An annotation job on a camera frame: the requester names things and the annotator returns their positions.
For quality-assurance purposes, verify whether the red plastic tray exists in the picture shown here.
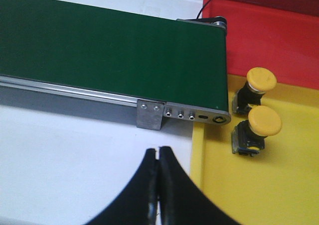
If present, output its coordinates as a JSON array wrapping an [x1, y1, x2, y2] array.
[[202, 0, 319, 89]]

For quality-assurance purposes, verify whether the red orange wire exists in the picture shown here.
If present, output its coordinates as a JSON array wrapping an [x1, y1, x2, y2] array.
[[196, 0, 225, 20]]

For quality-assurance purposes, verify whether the black conveyor drive belt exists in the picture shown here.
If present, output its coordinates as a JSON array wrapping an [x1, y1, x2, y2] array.
[[185, 16, 227, 35]]

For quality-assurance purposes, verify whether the yellow plastic tray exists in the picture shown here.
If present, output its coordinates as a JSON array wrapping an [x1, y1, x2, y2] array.
[[190, 83, 319, 225]]

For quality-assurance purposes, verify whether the green conveyor belt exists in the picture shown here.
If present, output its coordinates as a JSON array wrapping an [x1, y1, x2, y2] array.
[[0, 0, 228, 111]]

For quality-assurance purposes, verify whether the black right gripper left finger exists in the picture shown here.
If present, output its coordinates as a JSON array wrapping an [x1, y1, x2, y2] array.
[[87, 148, 158, 225]]

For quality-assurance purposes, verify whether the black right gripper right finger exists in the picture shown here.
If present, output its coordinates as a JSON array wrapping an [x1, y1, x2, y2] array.
[[158, 146, 239, 225]]

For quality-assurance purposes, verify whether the steel conveyor mounting bracket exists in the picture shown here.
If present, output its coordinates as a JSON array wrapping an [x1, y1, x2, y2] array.
[[136, 100, 164, 130]]

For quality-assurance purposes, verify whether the yellow mushroom push button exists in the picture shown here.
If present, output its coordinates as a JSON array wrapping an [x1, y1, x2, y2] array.
[[231, 106, 282, 157], [232, 67, 277, 114]]

